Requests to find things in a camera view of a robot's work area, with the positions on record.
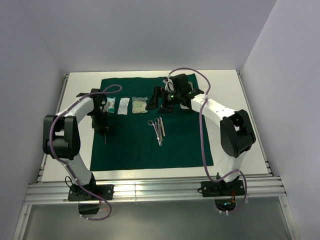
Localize green white gauze bag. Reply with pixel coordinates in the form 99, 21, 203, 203
132, 97, 148, 114

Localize steel tweezers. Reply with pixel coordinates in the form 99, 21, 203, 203
159, 116, 166, 137

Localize white gauze packet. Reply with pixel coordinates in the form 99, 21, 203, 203
106, 97, 116, 113

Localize steel surgical scissors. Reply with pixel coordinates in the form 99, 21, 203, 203
147, 118, 162, 147

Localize white sachet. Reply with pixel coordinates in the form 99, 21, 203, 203
117, 97, 130, 115

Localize dark green surgical cloth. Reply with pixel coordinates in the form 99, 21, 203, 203
89, 74, 215, 172

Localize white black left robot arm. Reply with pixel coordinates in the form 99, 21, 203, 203
42, 88, 109, 201

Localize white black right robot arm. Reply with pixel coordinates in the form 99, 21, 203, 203
145, 73, 256, 196

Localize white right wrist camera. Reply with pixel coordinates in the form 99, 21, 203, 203
162, 74, 175, 93

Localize aluminium table edge rail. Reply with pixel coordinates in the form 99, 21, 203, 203
36, 73, 70, 183

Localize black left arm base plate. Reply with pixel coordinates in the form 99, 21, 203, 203
67, 184, 114, 202

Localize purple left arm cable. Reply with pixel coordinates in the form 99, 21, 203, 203
48, 84, 123, 222

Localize aluminium front frame rail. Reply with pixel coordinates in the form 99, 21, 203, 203
23, 176, 287, 205

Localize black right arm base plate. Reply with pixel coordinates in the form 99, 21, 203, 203
197, 179, 245, 197

